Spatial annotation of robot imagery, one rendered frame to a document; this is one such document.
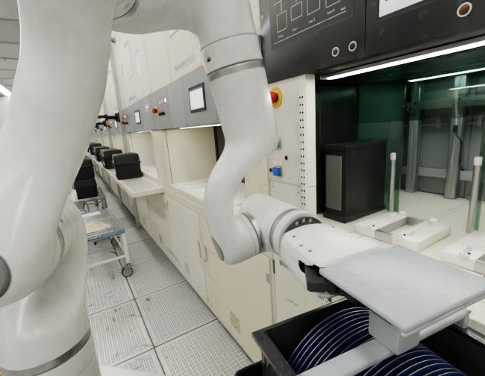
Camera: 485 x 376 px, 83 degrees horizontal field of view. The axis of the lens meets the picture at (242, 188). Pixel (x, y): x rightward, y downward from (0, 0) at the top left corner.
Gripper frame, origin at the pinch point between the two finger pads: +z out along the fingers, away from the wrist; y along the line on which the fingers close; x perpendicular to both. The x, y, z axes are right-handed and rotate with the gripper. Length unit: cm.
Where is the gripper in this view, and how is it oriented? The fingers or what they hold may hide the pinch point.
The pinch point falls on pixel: (395, 292)
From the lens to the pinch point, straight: 33.6
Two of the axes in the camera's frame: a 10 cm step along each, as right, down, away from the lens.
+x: -0.6, -9.7, -2.2
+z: 4.0, 1.7, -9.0
